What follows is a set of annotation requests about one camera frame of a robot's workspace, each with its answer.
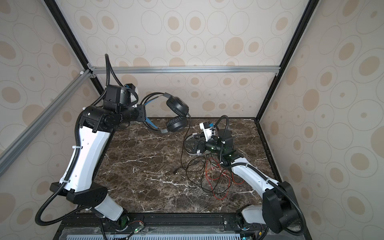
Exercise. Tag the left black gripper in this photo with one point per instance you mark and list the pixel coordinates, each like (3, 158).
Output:
(143, 115)

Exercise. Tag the black blue headphones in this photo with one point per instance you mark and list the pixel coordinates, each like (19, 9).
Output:
(179, 112)

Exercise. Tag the black corner post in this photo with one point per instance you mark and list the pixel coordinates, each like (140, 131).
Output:
(302, 25)
(53, 8)

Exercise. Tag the horizontal aluminium rail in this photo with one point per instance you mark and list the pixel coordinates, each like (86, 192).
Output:
(193, 70)

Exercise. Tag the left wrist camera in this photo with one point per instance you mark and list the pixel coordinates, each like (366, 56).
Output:
(132, 90)

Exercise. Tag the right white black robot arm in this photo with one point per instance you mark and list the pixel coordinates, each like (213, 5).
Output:
(279, 210)

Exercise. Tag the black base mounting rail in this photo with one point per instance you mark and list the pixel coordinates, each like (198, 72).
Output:
(176, 226)

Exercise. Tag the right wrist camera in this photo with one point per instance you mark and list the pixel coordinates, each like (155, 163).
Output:
(208, 130)

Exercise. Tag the left black corner post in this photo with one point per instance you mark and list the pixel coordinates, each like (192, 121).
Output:
(53, 8)

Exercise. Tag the diagonal aluminium rail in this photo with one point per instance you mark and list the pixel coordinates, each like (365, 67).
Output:
(25, 138)

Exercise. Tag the white black headphones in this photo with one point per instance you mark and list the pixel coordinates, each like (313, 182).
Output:
(197, 136)

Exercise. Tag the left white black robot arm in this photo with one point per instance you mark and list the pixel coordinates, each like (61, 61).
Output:
(94, 130)

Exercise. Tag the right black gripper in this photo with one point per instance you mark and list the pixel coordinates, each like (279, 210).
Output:
(197, 144)

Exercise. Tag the right black corner post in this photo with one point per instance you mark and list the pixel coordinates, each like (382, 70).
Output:
(302, 25)

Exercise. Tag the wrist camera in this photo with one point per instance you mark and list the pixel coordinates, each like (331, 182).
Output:
(132, 90)
(208, 130)

